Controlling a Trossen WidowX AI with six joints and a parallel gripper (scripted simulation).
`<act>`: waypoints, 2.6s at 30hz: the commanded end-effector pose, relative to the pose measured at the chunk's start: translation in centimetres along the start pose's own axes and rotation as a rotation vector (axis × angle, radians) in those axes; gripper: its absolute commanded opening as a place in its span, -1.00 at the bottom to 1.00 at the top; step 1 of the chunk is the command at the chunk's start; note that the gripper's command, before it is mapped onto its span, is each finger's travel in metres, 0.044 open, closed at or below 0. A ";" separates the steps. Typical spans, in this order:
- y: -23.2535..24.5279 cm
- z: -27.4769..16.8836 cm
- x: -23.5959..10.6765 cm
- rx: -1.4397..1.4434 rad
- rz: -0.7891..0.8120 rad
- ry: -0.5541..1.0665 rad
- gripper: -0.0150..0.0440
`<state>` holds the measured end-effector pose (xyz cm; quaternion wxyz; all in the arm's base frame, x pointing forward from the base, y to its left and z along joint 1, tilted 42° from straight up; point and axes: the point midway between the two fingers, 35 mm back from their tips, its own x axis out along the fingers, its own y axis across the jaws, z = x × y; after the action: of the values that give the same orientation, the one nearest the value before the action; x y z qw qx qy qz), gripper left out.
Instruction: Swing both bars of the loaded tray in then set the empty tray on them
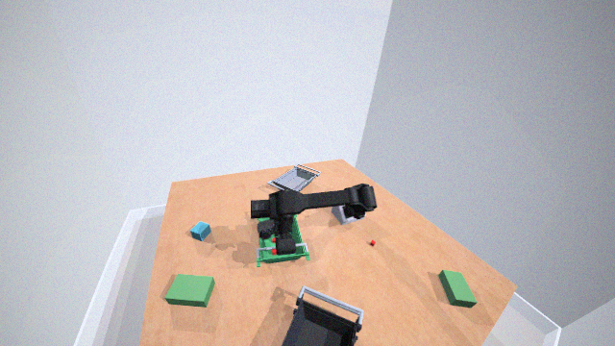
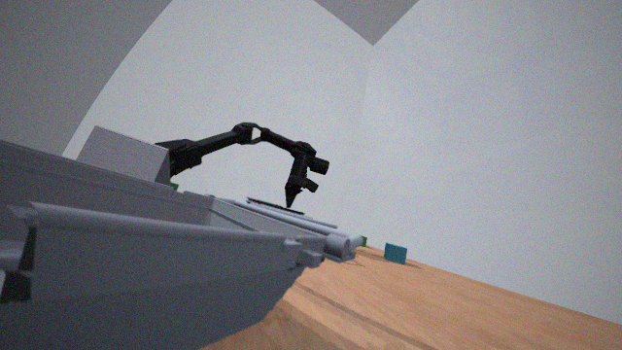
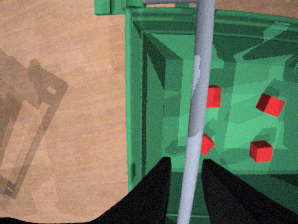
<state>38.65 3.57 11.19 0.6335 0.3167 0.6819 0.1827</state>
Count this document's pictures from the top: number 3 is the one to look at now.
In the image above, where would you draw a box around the small red block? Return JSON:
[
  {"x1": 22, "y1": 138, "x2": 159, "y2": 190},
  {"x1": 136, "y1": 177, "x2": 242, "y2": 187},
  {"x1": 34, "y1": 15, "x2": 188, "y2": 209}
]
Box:
[
  {"x1": 206, "y1": 85, "x2": 221, "y2": 108},
  {"x1": 201, "y1": 133, "x2": 216, "y2": 155},
  {"x1": 249, "y1": 140, "x2": 273, "y2": 163},
  {"x1": 255, "y1": 93, "x2": 285, "y2": 117}
]

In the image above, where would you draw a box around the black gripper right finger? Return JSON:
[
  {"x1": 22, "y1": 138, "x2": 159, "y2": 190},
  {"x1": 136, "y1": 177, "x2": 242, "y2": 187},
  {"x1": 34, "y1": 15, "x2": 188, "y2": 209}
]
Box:
[{"x1": 201, "y1": 159, "x2": 298, "y2": 224}]

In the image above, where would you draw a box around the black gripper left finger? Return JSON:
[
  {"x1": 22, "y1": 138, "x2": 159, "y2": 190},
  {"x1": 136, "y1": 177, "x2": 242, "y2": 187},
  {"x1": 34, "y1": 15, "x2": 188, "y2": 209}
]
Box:
[{"x1": 0, "y1": 157, "x2": 172, "y2": 224}]

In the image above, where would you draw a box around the green plastic tray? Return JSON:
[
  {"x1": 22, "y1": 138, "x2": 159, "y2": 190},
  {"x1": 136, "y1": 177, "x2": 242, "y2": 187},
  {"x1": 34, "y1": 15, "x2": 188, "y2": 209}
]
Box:
[{"x1": 93, "y1": 0, "x2": 298, "y2": 224}]

